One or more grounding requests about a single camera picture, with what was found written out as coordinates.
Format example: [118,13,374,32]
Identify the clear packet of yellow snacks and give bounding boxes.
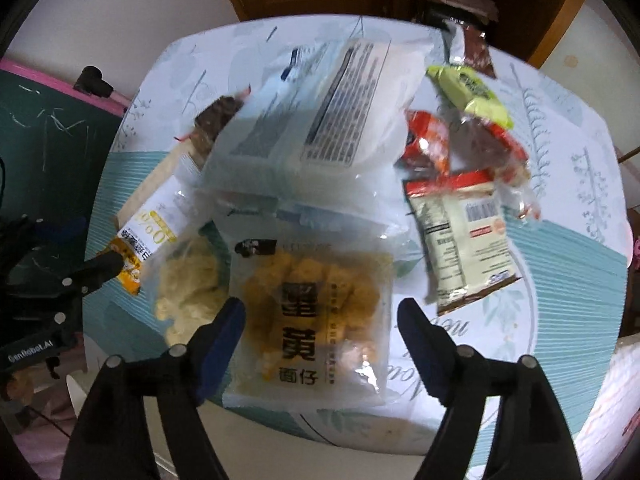
[220,205,401,408]

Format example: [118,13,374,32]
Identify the orange and white snack packet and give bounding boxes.
[102,137,211,296]

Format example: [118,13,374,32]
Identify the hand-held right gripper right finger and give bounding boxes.
[397,297,583,480]

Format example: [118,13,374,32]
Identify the white packet with red border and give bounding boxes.
[404,169,523,311]

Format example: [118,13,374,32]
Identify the brown chocolate bar packet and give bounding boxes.
[175,87,251,171]

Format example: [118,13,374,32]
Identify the yellow noodle packet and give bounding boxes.
[142,225,236,351]

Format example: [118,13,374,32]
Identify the dark brown snack packet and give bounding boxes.
[447,20,498,78]

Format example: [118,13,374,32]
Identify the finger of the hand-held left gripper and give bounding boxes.
[30,251,125,335]
[0,215,88,282]

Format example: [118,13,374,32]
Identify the green chalkboard with pink frame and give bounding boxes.
[0,57,131,221]

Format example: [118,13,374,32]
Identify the patterned bed sheet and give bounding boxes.
[575,340,640,461]

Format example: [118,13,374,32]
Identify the red snack packet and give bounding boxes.
[397,110,451,176]

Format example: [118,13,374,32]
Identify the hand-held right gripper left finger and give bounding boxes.
[60,297,247,480]

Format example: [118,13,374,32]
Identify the black chalkboard clamp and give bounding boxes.
[74,66,117,100]

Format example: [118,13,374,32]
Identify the leaf print tablecloth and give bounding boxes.
[82,17,631,456]

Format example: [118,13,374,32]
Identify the wooden shelf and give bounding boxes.
[415,0,591,68]

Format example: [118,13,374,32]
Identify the large pale blue snack packet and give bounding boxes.
[202,35,438,221]

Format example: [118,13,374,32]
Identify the yellow-green snack packet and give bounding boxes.
[425,64,516,131]

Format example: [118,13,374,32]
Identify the clear brownie packet red edge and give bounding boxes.
[460,115,543,221]

